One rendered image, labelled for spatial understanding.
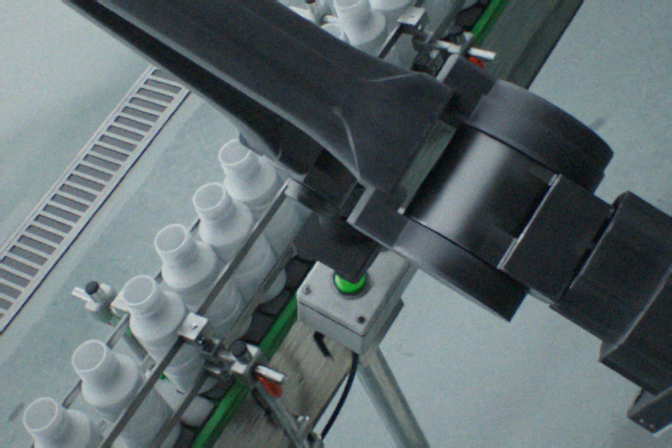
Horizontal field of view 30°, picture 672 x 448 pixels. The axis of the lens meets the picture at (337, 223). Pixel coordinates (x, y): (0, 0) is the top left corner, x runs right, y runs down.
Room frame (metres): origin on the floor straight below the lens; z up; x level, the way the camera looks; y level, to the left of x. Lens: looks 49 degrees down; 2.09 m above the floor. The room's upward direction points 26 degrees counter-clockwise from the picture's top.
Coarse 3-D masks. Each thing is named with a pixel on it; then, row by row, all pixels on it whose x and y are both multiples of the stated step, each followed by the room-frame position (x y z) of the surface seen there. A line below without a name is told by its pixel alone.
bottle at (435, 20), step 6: (426, 0) 1.16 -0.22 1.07; (432, 0) 1.16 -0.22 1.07; (438, 0) 1.16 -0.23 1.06; (444, 0) 1.16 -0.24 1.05; (426, 6) 1.16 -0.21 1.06; (432, 6) 1.16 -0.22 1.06; (438, 6) 1.16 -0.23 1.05; (444, 6) 1.16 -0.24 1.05; (450, 6) 1.17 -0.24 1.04; (432, 12) 1.16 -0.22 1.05; (438, 12) 1.16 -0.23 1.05; (444, 12) 1.16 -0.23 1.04; (432, 18) 1.16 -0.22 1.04; (438, 18) 1.16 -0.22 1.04; (432, 24) 1.16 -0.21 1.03; (438, 24) 1.16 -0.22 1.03; (450, 24) 1.16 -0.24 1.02; (432, 30) 1.16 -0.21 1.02; (444, 36) 1.16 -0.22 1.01
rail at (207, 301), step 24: (456, 0) 1.16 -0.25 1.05; (384, 48) 1.07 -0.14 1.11; (264, 216) 0.92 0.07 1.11; (216, 288) 0.86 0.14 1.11; (264, 288) 0.89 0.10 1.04; (120, 336) 0.86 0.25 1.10; (144, 360) 0.87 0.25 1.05; (168, 360) 0.81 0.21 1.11; (144, 384) 0.78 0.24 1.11; (192, 384) 0.81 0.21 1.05; (168, 432) 0.78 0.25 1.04
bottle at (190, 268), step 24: (168, 240) 0.91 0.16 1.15; (192, 240) 0.89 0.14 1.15; (168, 264) 0.89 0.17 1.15; (192, 264) 0.88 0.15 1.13; (216, 264) 0.89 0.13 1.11; (192, 288) 0.87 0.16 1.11; (192, 312) 0.88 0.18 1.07; (216, 312) 0.87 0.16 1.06; (240, 312) 0.88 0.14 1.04; (216, 336) 0.87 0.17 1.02; (240, 336) 0.87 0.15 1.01
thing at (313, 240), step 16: (400, 192) 0.76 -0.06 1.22; (304, 224) 0.76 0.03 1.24; (320, 224) 0.76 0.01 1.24; (336, 224) 0.73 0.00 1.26; (304, 240) 0.75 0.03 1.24; (320, 240) 0.74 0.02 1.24; (336, 240) 0.74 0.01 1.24; (352, 240) 0.73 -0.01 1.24; (368, 240) 0.73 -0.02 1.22; (304, 256) 0.74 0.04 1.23; (320, 256) 0.73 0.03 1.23; (336, 256) 0.73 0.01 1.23; (352, 256) 0.72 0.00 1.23; (336, 272) 0.72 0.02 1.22; (352, 272) 0.71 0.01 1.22
